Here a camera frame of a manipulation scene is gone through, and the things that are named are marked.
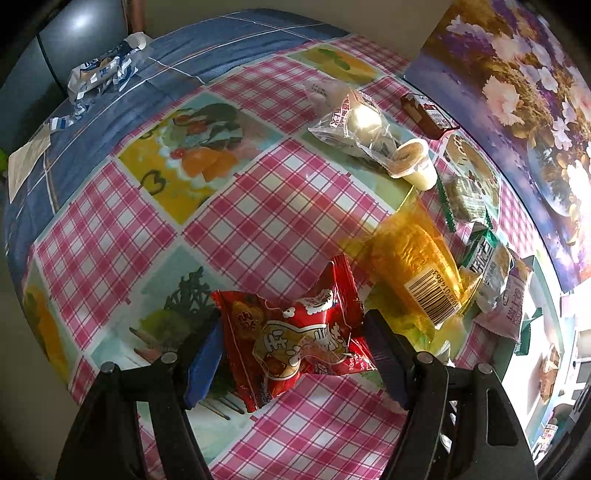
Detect flower painting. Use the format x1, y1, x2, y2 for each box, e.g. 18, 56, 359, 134
404, 0, 591, 289

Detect checkered printed tablecloth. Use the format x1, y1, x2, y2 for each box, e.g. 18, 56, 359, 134
4, 9, 564, 480

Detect pink snack packet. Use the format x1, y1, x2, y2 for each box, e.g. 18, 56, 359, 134
472, 254, 535, 343

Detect yellow transparent snack packet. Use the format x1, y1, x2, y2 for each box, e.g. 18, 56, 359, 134
342, 198, 478, 330

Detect orange brown snack packet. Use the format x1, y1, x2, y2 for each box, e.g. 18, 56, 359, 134
538, 346, 561, 402

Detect red snack packet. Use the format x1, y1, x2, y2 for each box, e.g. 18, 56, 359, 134
211, 254, 382, 413

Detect white paper sheet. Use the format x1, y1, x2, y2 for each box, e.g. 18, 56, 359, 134
8, 122, 52, 204

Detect clear packet with round bun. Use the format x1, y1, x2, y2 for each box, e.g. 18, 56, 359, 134
308, 90, 407, 174

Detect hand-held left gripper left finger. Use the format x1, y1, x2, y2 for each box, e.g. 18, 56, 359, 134
55, 308, 225, 480

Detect white snack packet green edge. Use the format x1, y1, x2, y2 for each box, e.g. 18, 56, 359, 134
513, 307, 544, 356

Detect dark chair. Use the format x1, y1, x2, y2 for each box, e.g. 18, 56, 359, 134
0, 0, 134, 139

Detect translucent white packet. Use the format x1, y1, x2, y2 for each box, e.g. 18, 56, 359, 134
302, 78, 352, 112

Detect pudding cup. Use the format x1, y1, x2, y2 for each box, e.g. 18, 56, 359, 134
385, 138, 438, 191

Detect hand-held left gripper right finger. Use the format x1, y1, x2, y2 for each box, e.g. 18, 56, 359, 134
362, 308, 539, 480

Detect blue white plastic wrapper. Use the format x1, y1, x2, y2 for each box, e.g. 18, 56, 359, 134
50, 33, 148, 132

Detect white box with teal rim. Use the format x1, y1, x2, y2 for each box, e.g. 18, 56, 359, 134
510, 256, 571, 457

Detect brown red chocolate box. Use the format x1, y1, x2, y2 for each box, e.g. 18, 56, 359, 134
401, 93, 460, 139

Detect green cracker packet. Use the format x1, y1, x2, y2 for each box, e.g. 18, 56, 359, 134
436, 175, 492, 232

